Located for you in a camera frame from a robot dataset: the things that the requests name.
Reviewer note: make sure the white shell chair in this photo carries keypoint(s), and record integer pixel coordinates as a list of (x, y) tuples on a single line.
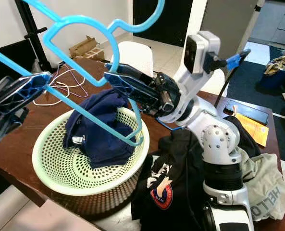
[(128, 53)]

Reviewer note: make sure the black printed shirt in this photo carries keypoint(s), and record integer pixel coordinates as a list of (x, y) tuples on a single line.
[(161, 159)]

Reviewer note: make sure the teal plastic hanger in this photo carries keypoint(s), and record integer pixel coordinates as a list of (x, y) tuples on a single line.
[(94, 117)]

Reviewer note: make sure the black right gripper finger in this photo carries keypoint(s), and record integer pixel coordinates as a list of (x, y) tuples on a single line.
[(137, 77), (142, 98)]

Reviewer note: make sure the black tablet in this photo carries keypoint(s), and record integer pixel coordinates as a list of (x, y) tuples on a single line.
[(248, 111)]

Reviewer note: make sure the navy blue shirt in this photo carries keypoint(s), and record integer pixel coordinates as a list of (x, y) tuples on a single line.
[(99, 144)]

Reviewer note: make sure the pale green plastic basket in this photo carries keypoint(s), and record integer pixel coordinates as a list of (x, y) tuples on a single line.
[(89, 180)]

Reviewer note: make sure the thin purple hanger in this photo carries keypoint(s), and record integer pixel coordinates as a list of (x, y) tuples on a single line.
[(89, 82)]

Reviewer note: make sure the orange envelope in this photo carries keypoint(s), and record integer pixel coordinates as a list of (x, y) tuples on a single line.
[(255, 131)]

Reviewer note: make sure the grey drawer cabinet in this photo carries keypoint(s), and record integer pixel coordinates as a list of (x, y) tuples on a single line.
[(274, 21)]

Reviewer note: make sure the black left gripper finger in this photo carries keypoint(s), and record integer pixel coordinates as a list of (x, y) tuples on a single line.
[(17, 100), (22, 84)]

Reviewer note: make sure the grey-green shirt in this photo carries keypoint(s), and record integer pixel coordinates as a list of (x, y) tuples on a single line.
[(267, 187)]

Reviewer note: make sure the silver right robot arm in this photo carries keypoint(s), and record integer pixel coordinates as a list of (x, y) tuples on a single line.
[(219, 144)]

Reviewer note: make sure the small cardboard box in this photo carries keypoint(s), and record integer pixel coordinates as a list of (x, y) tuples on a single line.
[(83, 47)]

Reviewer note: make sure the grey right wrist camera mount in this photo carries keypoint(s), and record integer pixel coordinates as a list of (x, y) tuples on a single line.
[(202, 48)]

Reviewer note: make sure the dark wooden dining table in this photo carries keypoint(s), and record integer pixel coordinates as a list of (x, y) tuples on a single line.
[(12, 163)]

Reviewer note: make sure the black metal stand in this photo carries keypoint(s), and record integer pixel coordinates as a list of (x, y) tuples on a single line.
[(28, 26)]

